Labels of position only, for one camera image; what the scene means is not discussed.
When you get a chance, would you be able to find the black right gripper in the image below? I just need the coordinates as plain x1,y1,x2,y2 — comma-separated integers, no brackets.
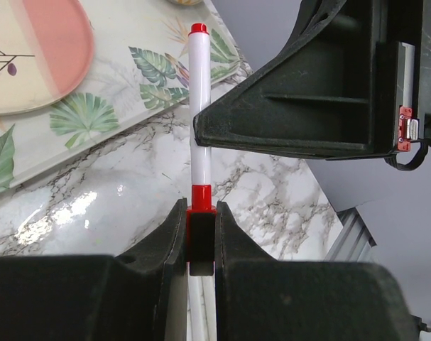
388,1,431,171

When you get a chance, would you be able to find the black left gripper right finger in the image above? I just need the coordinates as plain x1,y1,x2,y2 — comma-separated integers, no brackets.
215,202,419,340

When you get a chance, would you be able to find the red cap white marker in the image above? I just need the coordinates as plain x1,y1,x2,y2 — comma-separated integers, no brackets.
187,23,216,276

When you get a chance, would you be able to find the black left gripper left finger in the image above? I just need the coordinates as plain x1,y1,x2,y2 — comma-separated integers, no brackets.
0,199,187,340

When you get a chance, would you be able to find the cream and pink plate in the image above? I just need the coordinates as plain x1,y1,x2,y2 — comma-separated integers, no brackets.
0,1,94,116

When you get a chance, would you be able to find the floral leaf pattern tray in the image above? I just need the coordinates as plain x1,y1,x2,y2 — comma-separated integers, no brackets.
0,1,241,193

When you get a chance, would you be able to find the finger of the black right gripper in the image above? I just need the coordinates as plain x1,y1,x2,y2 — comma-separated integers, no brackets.
193,1,420,159

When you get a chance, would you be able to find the aluminium frame rail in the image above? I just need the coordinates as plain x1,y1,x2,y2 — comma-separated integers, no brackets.
324,207,376,262

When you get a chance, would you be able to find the small floral bowl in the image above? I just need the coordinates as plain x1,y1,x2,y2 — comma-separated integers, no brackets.
168,0,203,6

